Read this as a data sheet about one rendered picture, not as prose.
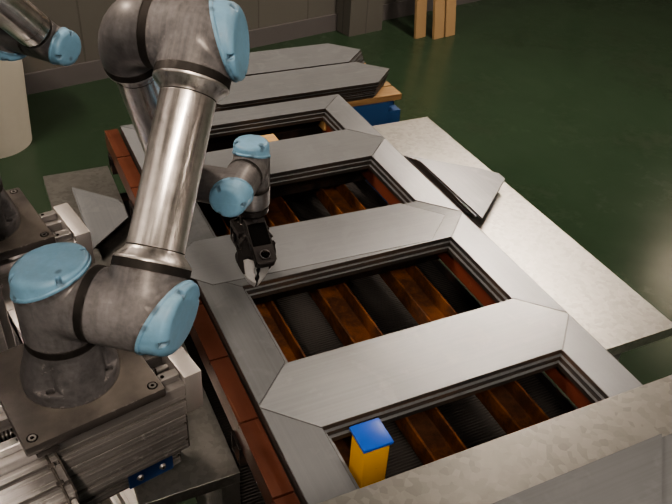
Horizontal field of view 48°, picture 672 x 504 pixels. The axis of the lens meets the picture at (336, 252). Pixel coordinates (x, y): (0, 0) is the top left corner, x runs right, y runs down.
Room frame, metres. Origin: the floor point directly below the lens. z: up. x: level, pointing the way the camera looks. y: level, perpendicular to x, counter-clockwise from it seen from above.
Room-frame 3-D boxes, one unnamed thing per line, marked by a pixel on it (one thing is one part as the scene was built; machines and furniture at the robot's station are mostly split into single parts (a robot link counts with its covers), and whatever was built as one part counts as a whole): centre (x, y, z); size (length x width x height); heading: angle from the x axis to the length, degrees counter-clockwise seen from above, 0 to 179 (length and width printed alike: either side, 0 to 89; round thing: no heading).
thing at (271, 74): (2.56, 0.25, 0.82); 0.80 x 0.40 x 0.06; 117
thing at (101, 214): (1.81, 0.68, 0.70); 0.39 x 0.12 x 0.04; 27
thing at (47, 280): (0.85, 0.41, 1.20); 0.13 x 0.12 x 0.14; 80
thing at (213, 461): (1.48, 0.55, 0.66); 1.30 x 0.20 x 0.03; 27
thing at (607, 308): (1.89, -0.45, 0.73); 1.20 x 0.26 x 0.03; 27
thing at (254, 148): (1.35, 0.19, 1.16); 0.09 x 0.08 x 0.11; 170
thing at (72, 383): (0.85, 0.41, 1.09); 0.15 x 0.15 x 0.10
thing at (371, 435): (0.90, -0.09, 0.88); 0.06 x 0.06 x 0.02; 27
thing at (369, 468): (0.90, -0.09, 0.78); 0.05 x 0.05 x 0.19; 27
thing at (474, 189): (2.02, -0.38, 0.77); 0.45 x 0.20 x 0.04; 27
